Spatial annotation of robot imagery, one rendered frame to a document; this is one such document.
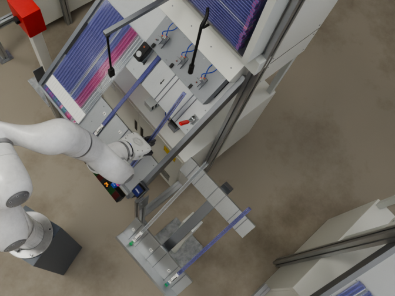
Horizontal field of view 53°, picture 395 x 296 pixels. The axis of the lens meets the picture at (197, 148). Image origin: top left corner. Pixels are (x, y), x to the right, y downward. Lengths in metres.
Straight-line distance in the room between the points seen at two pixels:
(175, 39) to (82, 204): 1.31
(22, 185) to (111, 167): 0.35
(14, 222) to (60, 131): 0.39
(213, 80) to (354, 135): 1.75
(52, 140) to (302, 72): 2.34
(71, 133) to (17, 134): 0.13
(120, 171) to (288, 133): 1.73
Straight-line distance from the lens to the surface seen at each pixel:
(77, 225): 2.47
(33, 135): 1.04
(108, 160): 1.27
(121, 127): 1.72
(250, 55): 1.23
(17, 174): 1.02
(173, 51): 1.53
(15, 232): 1.35
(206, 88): 1.47
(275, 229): 2.59
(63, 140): 1.05
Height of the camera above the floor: 2.41
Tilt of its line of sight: 68 degrees down
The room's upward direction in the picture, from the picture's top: 22 degrees clockwise
